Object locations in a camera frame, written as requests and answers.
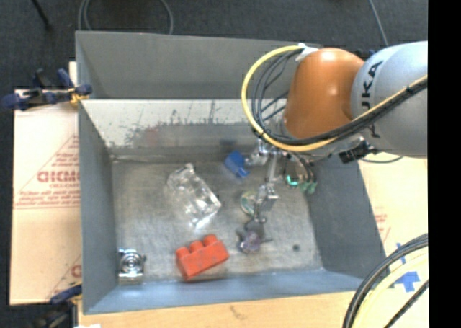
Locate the grey metal bin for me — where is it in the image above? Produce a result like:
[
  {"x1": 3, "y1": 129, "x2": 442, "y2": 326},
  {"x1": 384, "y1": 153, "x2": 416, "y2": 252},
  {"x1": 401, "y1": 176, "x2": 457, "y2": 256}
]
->
[{"x1": 74, "y1": 30, "x2": 389, "y2": 315}]

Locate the pale green round disc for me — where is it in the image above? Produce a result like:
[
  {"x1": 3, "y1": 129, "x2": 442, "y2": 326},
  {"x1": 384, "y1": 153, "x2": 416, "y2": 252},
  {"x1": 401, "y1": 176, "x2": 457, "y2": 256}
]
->
[{"x1": 240, "y1": 190, "x2": 261, "y2": 215}]

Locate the red toy brick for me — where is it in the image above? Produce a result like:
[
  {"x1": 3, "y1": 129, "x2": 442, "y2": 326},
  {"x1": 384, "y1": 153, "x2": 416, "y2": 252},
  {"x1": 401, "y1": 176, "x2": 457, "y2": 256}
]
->
[{"x1": 174, "y1": 234, "x2": 231, "y2": 283}]

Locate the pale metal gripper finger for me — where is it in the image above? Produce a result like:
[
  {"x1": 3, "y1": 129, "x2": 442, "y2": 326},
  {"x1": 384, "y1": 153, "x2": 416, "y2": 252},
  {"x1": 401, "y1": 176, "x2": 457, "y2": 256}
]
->
[
  {"x1": 261, "y1": 192, "x2": 279, "y2": 223},
  {"x1": 253, "y1": 189, "x2": 266, "y2": 223}
]

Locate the black cylinder on white bracket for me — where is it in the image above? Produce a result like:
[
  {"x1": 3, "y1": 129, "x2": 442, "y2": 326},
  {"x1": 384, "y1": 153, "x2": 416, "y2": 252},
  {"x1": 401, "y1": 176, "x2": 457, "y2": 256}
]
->
[{"x1": 338, "y1": 140, "x2": 377, "y2": 164}]

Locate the grey and purple toy figure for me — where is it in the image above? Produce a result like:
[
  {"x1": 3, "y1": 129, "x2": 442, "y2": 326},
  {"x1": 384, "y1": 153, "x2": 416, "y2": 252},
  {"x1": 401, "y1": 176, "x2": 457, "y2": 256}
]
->
[{"x1": 235, "y1": 220, "x2": 274, "y2": 254}]

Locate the clear glass block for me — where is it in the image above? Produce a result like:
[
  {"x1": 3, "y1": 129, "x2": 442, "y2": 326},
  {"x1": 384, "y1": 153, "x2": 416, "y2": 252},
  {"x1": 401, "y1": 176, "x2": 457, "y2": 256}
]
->
[{"x1": 164, "y1": 162, "x2": 223, "y2": 229}]

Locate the brown cardboard board red print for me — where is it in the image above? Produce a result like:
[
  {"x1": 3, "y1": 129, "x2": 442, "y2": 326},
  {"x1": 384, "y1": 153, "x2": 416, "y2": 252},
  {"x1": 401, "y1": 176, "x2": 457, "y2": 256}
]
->
[{"x1": 9, "y1": 102, "x2": 429, "y2": 306}]

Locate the blue toy block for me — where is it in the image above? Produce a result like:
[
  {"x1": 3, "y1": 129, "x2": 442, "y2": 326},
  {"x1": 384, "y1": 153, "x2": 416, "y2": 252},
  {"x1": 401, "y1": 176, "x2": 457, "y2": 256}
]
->
[{"x1": 223, "y1": 149, "x2": 251, "y2": 179}]

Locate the shiny silver metal part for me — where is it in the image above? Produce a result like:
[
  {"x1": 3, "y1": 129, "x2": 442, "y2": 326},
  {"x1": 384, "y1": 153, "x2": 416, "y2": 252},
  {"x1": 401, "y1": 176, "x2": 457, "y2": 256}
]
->
[{"x1": 117, "y1": 247, "x2": 147, "y2": 285}]

